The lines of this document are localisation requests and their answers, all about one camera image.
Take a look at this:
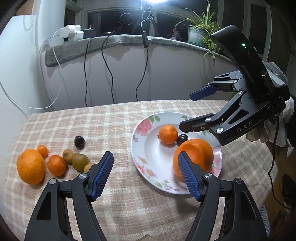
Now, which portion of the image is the dark plum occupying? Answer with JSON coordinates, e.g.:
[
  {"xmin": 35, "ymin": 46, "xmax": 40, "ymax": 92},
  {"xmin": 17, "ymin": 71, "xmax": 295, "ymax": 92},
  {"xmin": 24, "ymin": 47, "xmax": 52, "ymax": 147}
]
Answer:
[
  {"xmin": 74, "ymin": 136, "xmax": 85, "ymax": 150},
  {"xmin": 176, "ymin": 133, "xmax": 189, "ymax": 146}
]

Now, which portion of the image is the mandarin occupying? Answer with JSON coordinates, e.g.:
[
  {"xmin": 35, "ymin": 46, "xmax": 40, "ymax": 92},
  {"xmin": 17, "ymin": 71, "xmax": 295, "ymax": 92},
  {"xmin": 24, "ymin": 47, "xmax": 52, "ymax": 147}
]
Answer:
[
  {"xmin": 158, "ymin": 125, "xmax": 178, "ymax": 145},
  {"xmin": 48, "ymin": 155, "xmax": 66, "ymax": 177}
]

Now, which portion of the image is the green kiwi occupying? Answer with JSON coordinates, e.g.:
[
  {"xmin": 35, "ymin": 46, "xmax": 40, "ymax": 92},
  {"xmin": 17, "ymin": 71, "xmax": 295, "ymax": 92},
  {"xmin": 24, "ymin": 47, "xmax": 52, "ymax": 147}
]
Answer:
[{"xmin": 72, "ymin": 153, "xmax": 89, "ymax": 172}]

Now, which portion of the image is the large orange in plate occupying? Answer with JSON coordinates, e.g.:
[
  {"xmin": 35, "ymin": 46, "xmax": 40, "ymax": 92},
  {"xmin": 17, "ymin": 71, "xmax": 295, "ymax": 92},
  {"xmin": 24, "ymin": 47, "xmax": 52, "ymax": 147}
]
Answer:
[{"xmin": 173, "ymin": 138, "xmax": 214, "ymax": 181}]

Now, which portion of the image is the striped blue cloth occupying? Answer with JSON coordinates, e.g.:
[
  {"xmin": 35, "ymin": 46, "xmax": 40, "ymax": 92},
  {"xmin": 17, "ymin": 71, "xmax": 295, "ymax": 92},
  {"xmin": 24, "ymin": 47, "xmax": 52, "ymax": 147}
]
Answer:
[{"xmin": 259, "ymin": 204, "xmax": 270, "ymax": 237}]

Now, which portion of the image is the large orange on cloth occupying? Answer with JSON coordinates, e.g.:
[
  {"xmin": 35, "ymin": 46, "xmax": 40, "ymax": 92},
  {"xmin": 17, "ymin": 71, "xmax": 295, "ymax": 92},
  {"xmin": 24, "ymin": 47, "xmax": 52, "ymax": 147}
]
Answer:
[{"xmin": 16, "ymin": 149, "xmax": 46, "ymax": 185}]

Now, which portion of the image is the potted spider plant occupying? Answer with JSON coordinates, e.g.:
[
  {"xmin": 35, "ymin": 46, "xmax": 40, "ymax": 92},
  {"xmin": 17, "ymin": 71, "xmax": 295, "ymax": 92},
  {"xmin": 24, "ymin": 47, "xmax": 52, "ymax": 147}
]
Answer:
[{"xmin": 171, "ymin": 1, "xmax": 221, "ymax": 65}]

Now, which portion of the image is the floral white plate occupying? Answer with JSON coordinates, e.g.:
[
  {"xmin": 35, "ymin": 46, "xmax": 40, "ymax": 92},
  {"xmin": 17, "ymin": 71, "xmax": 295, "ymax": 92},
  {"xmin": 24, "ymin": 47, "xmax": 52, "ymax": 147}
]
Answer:
[{"xmin": 130, "ymin": 111, "xmax": 223, "ymax": 195}]

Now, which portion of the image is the small brown kiwi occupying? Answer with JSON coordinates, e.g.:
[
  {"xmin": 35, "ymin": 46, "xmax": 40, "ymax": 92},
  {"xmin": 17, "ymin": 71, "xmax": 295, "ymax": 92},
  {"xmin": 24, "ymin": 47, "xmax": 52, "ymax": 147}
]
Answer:
[{"xmin": 62, "ymin": 149, "xmax": 74, "ymax": 165}]

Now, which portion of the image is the small kumquat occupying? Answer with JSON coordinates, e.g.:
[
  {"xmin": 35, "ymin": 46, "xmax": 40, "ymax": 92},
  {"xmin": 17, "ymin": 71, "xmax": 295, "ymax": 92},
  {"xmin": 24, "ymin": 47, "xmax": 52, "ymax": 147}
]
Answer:
[{"xmin": 37, "ymin": 145, "xmax": 49, "ymax": 159}]

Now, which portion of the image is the plaid beige tablecloth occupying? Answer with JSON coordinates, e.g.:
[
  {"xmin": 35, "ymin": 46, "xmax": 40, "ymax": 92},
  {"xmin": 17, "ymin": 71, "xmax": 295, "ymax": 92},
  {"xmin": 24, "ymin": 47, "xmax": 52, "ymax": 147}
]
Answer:
[{"xmin": 3, "ymin": 99, "xmax": 278, "ymax": 241}]

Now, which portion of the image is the black tripod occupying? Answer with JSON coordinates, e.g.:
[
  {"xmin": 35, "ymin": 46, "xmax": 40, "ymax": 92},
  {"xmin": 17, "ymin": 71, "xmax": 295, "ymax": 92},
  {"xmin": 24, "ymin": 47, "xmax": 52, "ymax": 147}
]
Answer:
[{"xmin": 139, "ymin": 1, "xmax": 159, "ymax": 37}]

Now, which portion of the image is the black power box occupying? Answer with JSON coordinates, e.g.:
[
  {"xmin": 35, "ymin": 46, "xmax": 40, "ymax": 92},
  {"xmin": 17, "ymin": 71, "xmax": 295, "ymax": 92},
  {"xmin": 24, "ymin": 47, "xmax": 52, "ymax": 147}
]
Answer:
[{"xmin": 83, "ymin": 29, "xmax": 96, "ymax": 39}]

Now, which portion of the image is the white power adapter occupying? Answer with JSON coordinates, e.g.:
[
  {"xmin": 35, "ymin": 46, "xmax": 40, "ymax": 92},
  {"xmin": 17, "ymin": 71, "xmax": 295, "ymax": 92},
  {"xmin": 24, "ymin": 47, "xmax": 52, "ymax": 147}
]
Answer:
[{"xmin": 57, "ymin": 25, "xmax": 84, "ymax": 42}]

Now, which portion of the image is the grey sill mat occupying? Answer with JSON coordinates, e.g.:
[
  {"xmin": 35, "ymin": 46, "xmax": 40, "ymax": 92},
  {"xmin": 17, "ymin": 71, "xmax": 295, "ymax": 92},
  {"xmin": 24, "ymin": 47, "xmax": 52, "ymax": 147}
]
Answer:
[{"xmin": 45, "ymin": 34, "xmax": 208, "ymax": 67}]

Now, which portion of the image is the black cable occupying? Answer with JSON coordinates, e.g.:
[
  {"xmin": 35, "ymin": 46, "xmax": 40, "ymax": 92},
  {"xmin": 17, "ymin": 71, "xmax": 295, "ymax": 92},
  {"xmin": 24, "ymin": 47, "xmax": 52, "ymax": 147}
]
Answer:
[
  {"xmin": 83, "ymin": 37, "xmax": 92, "ymax": 108},
  {"xmin": 135, "ymin": 0, "xmax": 150, "ymax": 102},
  {"xmin": 101, "ymin": 32, "xmax": 116, "ymax": 104}
]

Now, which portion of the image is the white cable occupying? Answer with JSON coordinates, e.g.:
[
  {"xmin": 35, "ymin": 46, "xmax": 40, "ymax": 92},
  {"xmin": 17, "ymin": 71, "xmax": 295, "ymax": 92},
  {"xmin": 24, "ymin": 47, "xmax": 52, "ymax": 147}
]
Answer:
[{"xmin": 0, "ymin": 27, "xmax": 68, "ymax": 110}]

